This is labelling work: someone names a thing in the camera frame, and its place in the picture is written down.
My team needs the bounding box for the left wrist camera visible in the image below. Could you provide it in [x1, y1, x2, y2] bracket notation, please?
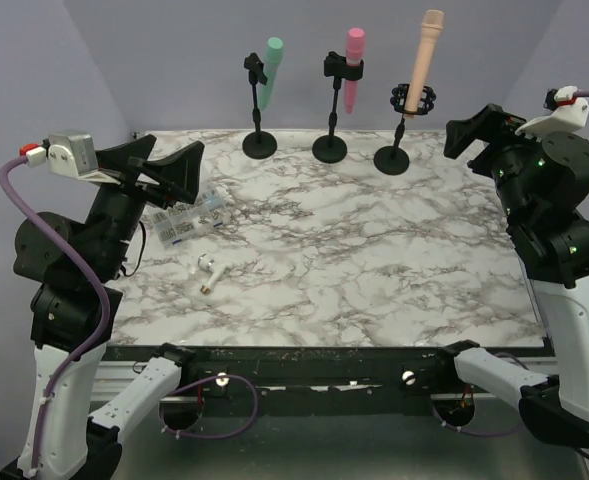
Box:
[19, 129, 118, 184]

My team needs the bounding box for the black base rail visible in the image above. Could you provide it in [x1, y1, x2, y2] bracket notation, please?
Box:
[93, 344, 560, 416]

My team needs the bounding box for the pink microphone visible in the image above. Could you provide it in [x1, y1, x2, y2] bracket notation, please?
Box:
[344, 27, 366, 114]

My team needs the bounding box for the clear screw box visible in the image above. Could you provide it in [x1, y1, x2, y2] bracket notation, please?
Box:
[150, 183, 231, 248]

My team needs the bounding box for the black stand with green microphone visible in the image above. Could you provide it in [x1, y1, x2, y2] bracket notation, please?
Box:
[242, 52, 277, 160]

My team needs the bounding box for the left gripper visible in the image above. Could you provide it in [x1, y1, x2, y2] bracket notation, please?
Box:
[80, 134, 203, 279]

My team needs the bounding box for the beige microphone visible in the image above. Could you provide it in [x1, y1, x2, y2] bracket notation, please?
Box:
[404, 9, 445, 118]

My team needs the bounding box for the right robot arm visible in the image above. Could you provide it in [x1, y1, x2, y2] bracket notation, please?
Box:
[433, 104, 589, 449]

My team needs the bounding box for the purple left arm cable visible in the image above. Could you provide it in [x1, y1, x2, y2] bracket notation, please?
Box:
[0, 153, 111, 474]

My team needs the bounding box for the black shock-mount microphone stand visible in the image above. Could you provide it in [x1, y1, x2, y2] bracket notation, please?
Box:
[373, 83, 437, 176]

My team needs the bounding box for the green microphone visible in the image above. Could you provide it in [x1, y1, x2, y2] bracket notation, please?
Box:
[258, 37, 284, 111]

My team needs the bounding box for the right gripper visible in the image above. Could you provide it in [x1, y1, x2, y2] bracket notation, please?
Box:
[446, 101, 547, 225]

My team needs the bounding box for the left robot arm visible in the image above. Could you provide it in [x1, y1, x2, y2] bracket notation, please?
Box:
[0, 130, 204, 479]

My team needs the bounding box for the black clip microphone stand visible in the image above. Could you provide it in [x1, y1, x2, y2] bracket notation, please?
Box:
[312, 51, 364, 164]

